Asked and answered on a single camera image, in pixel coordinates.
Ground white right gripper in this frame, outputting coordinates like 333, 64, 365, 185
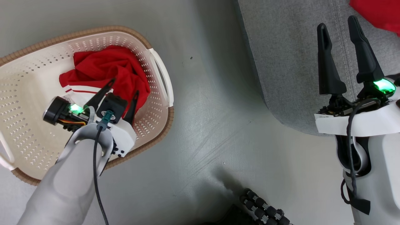
314, 16, 400, 136

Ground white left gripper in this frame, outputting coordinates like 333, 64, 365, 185
43, 78, 140, 157

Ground red garment with white trim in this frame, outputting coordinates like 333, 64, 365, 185
59, 45, 151, 118

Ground plain red garment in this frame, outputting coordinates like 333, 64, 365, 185
349, 0, 400, 35

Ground grey fabric sofa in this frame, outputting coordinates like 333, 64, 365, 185
237, 0, 400, 137

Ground cream perforated plastic laundry basket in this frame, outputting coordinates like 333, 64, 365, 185
0, 26, 174, 186

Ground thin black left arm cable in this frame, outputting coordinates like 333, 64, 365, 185
93, 110, 115, 225

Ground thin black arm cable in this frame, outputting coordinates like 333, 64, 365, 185
340, 99, 371, 215
93, 110, 115, 225

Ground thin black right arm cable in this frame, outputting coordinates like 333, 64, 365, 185
340, 99, 371, 215

